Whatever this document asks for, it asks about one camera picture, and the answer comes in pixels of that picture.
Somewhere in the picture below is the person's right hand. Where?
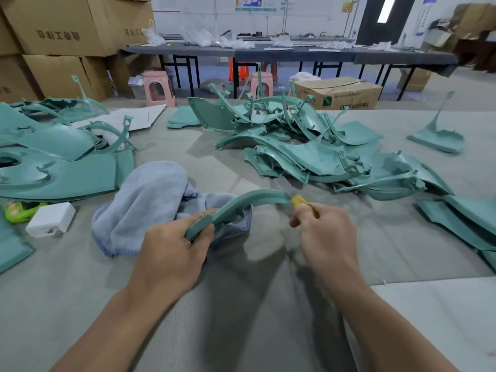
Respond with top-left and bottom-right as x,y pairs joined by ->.
290,202 -> 361,287

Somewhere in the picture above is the person's left hand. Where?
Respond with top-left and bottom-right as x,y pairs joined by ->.
128,210 -> 218,303

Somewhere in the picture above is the grey-blue wiping cloth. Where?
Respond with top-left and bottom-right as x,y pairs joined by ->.
91,159 -> 253,258

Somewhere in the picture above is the single green plastic part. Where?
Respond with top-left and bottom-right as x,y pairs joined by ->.
184,189 -> 291,243

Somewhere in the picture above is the pile of green plastic parts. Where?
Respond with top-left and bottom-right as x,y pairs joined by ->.
0,75 -> 496,274

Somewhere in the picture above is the brown cardboard box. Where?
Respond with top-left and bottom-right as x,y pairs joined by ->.
293,76 -> 384,112

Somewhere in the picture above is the stack of brown cardboard boxes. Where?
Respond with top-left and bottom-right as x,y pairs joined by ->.
0,0 -> 154,104

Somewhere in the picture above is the person's left forearm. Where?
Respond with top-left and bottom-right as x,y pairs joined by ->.
50,283 -> 179,372

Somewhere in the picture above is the person's right forearm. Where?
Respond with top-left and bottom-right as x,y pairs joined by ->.
329,271 -> 460,372

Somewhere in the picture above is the white power adapter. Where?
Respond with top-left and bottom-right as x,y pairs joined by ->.
25,202 -> 77,238

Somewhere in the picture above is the white foam sheet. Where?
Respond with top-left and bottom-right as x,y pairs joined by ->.
345,276 -> 496,372

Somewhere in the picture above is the white paper sheet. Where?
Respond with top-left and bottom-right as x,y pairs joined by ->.
71,103 -> 167,135

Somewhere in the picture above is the green and yellow gadget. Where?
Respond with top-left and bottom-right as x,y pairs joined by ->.
4,199 -> 49,225

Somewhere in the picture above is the pink plastic stool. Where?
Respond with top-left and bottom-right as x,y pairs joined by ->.
250,71 -> 275,99
142,69 -> 176,109

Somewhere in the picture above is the long grey work table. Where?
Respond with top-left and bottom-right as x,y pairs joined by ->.
120,41 -> 460,101

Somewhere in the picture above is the orange object under table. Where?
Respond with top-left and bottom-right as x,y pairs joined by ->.
229,58 -> 252,84

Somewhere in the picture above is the heap of clear plastic bags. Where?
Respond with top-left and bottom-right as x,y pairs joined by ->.
141,27 -> 255,50

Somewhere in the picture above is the dark door with window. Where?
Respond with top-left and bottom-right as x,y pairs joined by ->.
355,0 -> 418,47

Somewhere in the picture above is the colourful wall poster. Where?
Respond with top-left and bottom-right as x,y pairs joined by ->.
236,0 -> 277,12

